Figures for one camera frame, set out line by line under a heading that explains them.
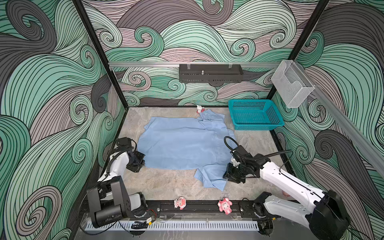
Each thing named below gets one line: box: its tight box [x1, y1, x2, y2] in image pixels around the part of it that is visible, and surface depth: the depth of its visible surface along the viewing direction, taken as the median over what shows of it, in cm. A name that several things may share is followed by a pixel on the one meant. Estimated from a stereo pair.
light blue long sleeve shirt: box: [138, 109, 235, 192], surface depth 100 cm
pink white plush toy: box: [174, 197, 187, 210], surface depth 74 cm
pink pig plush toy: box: [217, 197, 233, 215], surface depth 74 cm
